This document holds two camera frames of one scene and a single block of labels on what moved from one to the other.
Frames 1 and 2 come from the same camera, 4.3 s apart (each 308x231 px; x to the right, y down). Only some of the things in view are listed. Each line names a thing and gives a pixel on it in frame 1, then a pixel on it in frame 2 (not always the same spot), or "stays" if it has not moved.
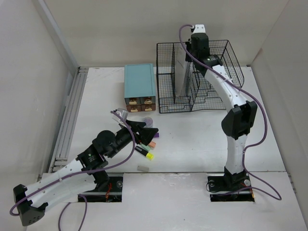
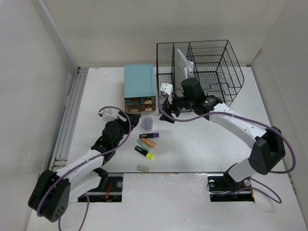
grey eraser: x=141 y=168 stays
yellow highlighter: x=149 y=156 stays
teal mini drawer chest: x=139 y=87 stays
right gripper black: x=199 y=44 to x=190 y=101
